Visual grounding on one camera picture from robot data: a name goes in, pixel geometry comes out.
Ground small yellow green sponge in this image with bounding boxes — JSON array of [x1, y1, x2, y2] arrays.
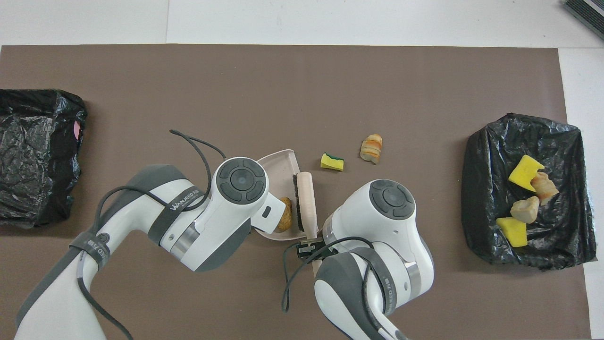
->
[[320, 152, 344, 172]]

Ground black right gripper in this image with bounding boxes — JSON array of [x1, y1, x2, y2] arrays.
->
[[296, 236, 338, 259]]

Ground brown croissant end piece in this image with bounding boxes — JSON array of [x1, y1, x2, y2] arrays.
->
[[532, 171, 560, 206]]

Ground large yellow green sponge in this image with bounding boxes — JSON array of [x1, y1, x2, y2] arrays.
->
[[496, 217, 528, 247]]

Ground beige plastic dustpan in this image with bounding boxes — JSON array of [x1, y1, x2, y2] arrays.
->
[[250, 150, 326, 241]]

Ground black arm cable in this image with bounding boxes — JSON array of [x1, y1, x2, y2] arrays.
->
[[282, 236, 378, 340], [75, 129, 227, 340]]

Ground pale crumbly bread piece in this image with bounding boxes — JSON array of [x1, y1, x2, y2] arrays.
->
[[511, 195, 540, 224]]

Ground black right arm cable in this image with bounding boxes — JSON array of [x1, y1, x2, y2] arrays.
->
[[282, 236, 378, 340]]

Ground cylindrical golden bread roll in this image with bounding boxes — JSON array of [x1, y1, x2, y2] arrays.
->
[[275, 197, 293, 232]]

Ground black bag-lined bin pink spot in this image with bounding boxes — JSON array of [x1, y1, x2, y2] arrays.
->
[[0, 89, 88, 230]]

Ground striped orange croissant piece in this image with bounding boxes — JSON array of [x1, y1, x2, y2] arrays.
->
[[360, 134, 383, 165]]

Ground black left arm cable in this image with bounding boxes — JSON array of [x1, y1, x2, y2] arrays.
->
[[75, 129, 227, 340]]

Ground notched all-yellow sponge piece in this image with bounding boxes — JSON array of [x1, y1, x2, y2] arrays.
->
[[508, 155, 545, 192]]

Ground grey ribbed panel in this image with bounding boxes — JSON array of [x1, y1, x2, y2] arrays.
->
[[562, 0, 604, 41]]

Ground beige hand brush black bristles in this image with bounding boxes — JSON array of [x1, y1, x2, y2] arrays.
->
[[293, 172, 326, 274]]

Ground brown table mat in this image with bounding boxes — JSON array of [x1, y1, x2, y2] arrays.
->
[[0, 44, 592, 340]]

